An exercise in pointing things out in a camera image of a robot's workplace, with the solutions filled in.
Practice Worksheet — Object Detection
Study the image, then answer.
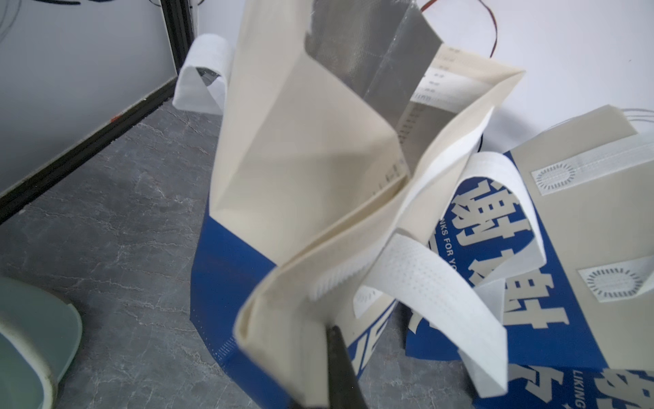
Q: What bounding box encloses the blue beige takeout bag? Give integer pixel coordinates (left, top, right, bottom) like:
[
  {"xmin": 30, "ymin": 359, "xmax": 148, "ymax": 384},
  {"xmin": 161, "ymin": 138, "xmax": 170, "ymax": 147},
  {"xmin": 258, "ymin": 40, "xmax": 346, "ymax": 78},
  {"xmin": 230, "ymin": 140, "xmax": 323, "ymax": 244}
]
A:
[
  {"xmin": 173, "ymin": 1, "xmax": 546, "ymax": 408},
  {"xmin": 404, "ymin": 104, "xmax": 654, "ymax": 409}
]

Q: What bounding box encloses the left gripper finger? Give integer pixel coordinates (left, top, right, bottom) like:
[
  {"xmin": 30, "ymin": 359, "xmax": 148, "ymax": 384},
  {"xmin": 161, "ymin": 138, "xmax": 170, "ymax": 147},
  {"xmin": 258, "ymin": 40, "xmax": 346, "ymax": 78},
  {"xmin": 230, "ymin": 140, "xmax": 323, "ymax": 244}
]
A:
[{"xmin": 290, "ymin": 324, "xmax": 369, "ymax": 409}]

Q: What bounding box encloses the mint green toaster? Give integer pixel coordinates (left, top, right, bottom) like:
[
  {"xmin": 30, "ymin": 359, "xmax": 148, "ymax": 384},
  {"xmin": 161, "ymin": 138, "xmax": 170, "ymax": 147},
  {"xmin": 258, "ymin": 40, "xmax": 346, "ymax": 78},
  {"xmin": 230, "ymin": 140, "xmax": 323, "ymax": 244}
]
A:
[{"xmin": 1, "ymin": 277, "xmax": 83, "ymax": 408}]

